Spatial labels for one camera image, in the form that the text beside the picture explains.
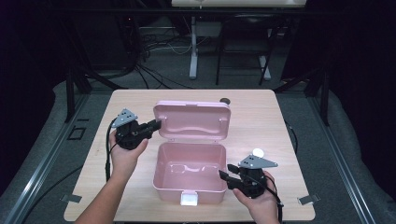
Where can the black chair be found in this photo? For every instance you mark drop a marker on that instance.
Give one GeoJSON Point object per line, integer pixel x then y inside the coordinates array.
{"type": "Point", "coordinates": [246, 31]}

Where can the aluminium floor rail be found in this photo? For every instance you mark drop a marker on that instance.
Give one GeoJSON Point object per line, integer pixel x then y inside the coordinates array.
{"type": "Point", "coordinates": [342, 168]}
{"type": "Point", "coordinates": [40, 174]}

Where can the white desk leg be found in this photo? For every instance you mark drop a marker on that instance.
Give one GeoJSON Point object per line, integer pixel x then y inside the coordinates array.
{"type": "Point", "coordinates": [265, 70]}
{"type": "Point", "coordinates": [193, 56]}

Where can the small white-capped bottle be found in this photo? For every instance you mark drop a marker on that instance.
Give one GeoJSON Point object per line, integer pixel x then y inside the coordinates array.
{"type": "Point", "coordinates": [258, 152]}

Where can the person's right hand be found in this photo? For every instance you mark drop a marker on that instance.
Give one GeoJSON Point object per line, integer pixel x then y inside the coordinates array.
{"type": "Point", "coordinates": [264, 207]}

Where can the grey tape strip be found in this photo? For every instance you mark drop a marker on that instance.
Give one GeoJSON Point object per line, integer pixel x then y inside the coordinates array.
{"type": "Point", "coordinates": [308, 199]}
{"type": "Point", "coordinates": [72, 198]}

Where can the black metal stand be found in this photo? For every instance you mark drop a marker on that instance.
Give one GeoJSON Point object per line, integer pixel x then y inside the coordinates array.
{"type": "Point", "coordinates": [325, 96]}
{"type": "Point", "coordinates": [70, 96]}

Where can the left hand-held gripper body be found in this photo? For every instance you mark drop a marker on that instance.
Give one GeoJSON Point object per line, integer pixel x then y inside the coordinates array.
{"type": "Point", "coordinates": [130, 137]}

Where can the white desk top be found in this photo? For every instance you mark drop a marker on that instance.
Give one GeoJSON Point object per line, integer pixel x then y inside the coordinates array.
{"type": "Point", "coordinates": [239, 2]}

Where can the person's left hand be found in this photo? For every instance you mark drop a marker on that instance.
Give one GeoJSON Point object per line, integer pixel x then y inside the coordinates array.
{"type": "Point", "coordinates": [124, 163]}

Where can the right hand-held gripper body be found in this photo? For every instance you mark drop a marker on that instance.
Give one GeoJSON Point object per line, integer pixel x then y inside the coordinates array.
{"type": "Point", "coordinates": [253, 182]}

